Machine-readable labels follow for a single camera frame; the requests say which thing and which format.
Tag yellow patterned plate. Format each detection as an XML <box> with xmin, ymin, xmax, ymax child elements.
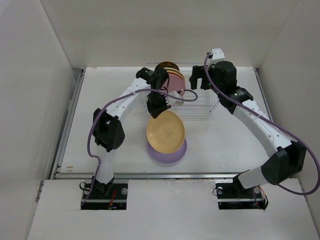
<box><xmin>154</xmin><ymin>61</ymin><xmax>180</xmax><ymax>73</ymax></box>

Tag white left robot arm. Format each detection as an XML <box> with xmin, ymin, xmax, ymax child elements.
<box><xmin>87</xmin><ymin>66</ymin><xmax>171</xmax><ymax>199</ymax></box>

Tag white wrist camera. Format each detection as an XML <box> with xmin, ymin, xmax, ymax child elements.
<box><xmin>165</xmin><ymin>91</ymin><xmax>184</xmax><ymax>106</ymax></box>
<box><xmin>208</xmin><ymin>48</ymin><xmax>225</xmax><ymax>62</ymax></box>

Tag lavender purple plate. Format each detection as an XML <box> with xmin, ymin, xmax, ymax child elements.
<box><xmin>147</xmin><ymin>139</ymin><xmax>188</xmax><ymax>165</ymax></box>

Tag cream white plate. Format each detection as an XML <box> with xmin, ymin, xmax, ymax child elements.
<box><xmin>166</xmin><ymin>69</ymin><xmax>185</xmax><ymax>81</ymax></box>

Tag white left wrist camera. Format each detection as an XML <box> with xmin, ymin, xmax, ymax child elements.
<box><xmin>165</xmin><ymin>91</ymin><xmax>184</xmax><ymax>106</ymax></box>

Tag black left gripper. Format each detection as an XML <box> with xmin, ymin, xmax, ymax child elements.
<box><xmin>146</xmin><ymin>90</ymin><xmax>171</xmax><ymax>119</ymax></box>

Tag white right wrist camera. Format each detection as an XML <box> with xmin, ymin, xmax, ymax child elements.
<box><xmin>208</xmin><ymin>48</ymin><xmax>225</xmax><ymax>62</ymax></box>

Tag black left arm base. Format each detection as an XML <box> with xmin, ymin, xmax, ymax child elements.
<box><xmin>79</xmin><ymin>179</ymin><xmax>129</xmax><ymax>211</ymax></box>

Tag pink plate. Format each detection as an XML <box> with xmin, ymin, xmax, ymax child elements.
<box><xmin>164</xmin><ymin>74</ymin><xmax>186</xmax><ymax>97</ymax></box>

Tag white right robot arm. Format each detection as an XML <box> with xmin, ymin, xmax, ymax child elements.
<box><xmin>189</xmin><ymin>61</ymin><xmax>306</xmax><ymax>197</ymax></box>

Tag tan yellow plate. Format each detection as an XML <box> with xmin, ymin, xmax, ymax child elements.
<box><xmin>146</xmin><ymin>110</ymin><xmax>186</xmax><ymax>154</ymax></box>

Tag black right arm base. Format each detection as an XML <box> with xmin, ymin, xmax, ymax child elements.
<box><xmin>212</xmin><ymin>182</ymin><xmax>269</xmax><ymax>210</ymax></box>

